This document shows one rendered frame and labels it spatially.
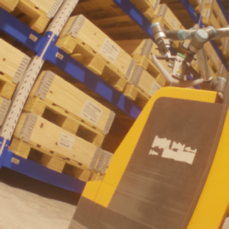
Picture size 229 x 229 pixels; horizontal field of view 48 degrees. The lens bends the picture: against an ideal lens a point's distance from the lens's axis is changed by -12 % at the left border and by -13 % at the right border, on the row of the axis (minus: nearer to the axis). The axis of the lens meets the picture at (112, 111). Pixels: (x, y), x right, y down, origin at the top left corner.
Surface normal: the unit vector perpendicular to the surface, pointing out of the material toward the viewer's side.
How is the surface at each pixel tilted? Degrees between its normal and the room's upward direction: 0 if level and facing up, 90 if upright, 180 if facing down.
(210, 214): 90
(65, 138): 90
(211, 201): 90
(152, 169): 90
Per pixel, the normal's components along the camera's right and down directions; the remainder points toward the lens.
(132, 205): -0.61, -0.40
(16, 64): 0.70, 0.12
